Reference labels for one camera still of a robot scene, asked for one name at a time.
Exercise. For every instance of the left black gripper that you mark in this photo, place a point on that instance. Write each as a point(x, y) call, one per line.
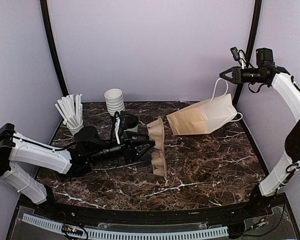
point(130, 152)

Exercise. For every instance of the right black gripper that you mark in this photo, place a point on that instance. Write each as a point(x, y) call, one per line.
point(237, 76)

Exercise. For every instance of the white paper coffee cup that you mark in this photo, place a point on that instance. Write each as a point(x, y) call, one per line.
point(133, 129)

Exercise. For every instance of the brown pulp cup carrier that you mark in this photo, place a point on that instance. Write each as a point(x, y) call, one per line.
point(156, 132)

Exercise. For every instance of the black coffee cup lid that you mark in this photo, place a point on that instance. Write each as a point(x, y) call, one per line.
point(127, 120)

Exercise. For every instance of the stack of paper cups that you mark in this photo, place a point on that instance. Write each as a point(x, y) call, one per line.
point(114, 101)

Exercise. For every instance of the brown paper bag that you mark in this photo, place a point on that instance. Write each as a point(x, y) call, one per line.
point(206, 116)

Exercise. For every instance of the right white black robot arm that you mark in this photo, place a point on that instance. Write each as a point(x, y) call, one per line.
point(280, 80)

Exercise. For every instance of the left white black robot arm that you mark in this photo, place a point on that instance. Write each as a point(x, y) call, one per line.
point(74, 160)

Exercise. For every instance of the white cup holding straws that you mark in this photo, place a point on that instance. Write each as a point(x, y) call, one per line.
point(74, 130)

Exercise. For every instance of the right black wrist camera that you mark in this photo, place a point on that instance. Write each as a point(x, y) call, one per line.
point(264, 57)

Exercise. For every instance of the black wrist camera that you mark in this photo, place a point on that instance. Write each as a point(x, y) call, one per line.
point(264, 57)
point(86, 134)

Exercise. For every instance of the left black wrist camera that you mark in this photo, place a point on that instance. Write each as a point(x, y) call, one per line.
point(86, 134)

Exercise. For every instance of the right black frame post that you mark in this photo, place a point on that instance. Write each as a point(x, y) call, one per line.
point(250, 44)

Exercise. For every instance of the black frame post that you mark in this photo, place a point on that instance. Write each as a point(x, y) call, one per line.
point(52, 47)
point(250, 44)

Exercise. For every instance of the grey slotted cable duct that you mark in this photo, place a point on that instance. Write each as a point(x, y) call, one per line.
point(109, 231)

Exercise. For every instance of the black curved front rail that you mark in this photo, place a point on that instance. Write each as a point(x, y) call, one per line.
point(223, 215)

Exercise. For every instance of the left black frame post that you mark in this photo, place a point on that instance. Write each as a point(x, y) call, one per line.
point(52, 47)

